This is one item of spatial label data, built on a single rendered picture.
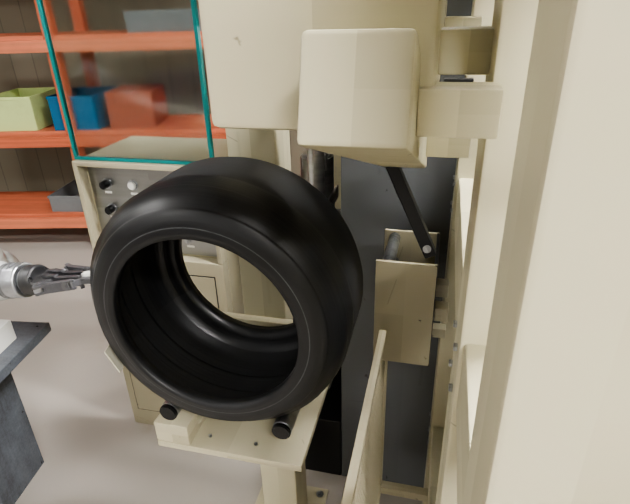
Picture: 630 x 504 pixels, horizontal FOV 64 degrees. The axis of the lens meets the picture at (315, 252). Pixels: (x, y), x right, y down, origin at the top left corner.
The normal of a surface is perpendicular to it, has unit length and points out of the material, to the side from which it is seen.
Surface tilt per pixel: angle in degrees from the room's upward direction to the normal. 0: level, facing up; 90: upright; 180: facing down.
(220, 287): 90
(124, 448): 0
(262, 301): 90
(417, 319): 90
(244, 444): 0
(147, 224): 80
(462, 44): 90
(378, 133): 72
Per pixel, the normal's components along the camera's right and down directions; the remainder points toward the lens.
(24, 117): -0.01, 0.44
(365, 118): -0.23, 0.14
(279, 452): -0.03, -0.90
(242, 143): -0.24, 0.44
